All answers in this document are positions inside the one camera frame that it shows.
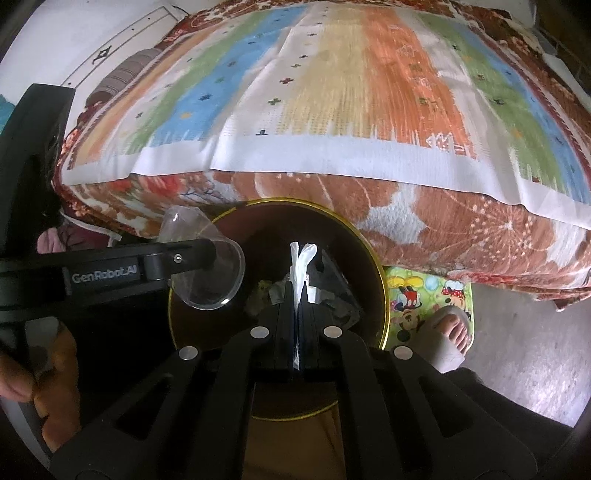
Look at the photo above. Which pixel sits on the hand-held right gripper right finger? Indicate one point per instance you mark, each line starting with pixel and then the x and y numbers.
pixel 307 332

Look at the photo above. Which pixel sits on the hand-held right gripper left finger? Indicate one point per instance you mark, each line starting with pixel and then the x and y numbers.
pixel 286 332

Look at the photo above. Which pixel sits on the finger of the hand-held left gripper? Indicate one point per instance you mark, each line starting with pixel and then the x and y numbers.
pixel 184 261

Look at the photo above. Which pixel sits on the clear plastic cup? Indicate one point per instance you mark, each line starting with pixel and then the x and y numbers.
pixel 207 290

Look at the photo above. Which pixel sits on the cream plastic bag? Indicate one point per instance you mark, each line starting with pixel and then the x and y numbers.
pixel 302 263

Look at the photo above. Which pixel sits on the person's left hand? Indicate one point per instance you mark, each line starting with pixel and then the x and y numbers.
pixel 60 397

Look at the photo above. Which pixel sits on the green cartoon floor mat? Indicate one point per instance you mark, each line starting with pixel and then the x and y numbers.
pixel 415 295

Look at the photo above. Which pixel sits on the person's foot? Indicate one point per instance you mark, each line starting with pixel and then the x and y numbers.
pixel 455 330

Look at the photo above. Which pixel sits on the grey bolster pillow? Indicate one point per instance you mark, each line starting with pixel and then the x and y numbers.
pixel 124 74

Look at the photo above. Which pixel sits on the floral brown blanket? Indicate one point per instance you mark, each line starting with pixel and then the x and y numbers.
pixel 461 230

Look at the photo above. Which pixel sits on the white headboard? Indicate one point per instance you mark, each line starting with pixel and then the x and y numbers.
pixel 115 41

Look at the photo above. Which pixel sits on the striped woven mat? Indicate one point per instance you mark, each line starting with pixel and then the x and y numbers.
pixel 323 92

